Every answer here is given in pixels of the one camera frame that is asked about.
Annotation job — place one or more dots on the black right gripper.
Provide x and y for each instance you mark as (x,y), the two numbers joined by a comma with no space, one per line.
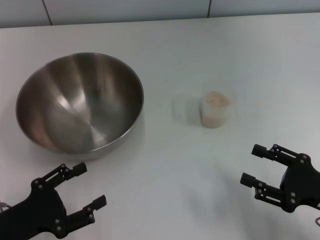
(305,185)

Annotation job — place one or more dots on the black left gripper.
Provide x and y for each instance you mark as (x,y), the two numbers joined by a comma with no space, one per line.
(37,212)

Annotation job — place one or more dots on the clear plastic cup of rice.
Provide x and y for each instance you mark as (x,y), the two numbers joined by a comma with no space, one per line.
(215,112)

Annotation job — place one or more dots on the stainless steel mixing bowl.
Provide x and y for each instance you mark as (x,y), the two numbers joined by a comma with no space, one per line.
(80,105)

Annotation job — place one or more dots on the white backdrop panel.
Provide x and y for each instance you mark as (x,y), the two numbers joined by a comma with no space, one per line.
(262,6)
(22,12)
(125,10)

